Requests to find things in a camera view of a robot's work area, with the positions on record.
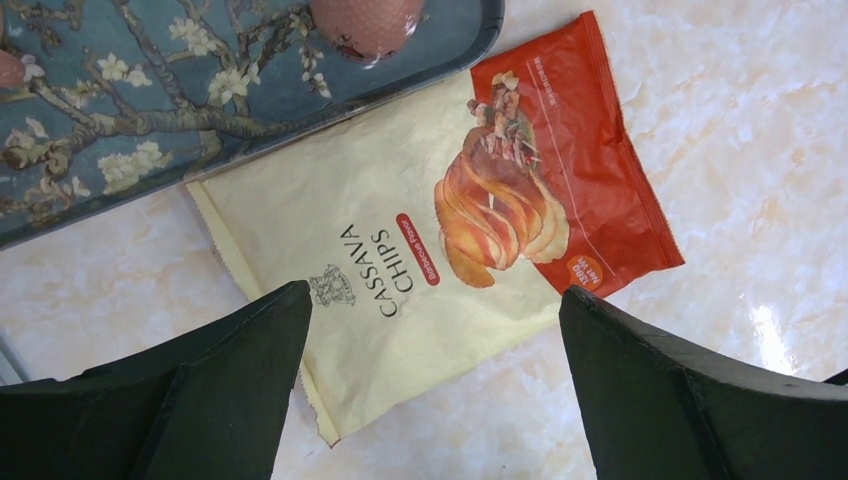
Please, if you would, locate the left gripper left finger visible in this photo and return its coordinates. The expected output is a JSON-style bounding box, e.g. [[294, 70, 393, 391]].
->
[[1, 280, 312, 479]]

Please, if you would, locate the cassava chips bag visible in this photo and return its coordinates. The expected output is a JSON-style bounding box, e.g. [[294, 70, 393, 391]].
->
[[188, 11, 683, 444]]

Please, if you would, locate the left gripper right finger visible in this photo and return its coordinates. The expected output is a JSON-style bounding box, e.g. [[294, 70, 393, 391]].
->
[[559, 286, 847, 479]]

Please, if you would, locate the floral blue serving tray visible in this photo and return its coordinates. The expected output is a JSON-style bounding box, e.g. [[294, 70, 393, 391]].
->
[[1, 1, 505, 248]]

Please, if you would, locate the salmon pink mug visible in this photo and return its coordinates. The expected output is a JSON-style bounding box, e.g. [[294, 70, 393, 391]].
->
[[309, 0, 425, 65]]

